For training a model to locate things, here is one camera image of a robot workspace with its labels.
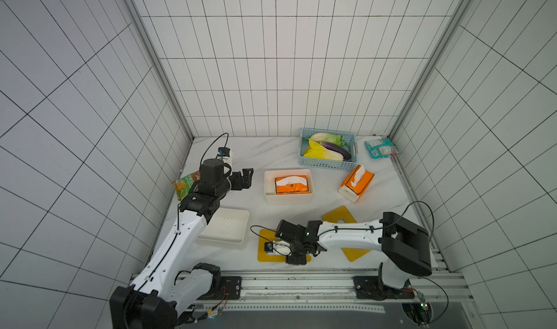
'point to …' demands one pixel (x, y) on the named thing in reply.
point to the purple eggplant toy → (338, 149)
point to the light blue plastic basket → (350, 140)
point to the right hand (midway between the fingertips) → (284, 256)
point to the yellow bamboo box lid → (266, 235)
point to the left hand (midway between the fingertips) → (238, 174)
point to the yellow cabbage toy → (317, 151)
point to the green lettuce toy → (327, 138)
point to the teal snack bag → (382, 148)
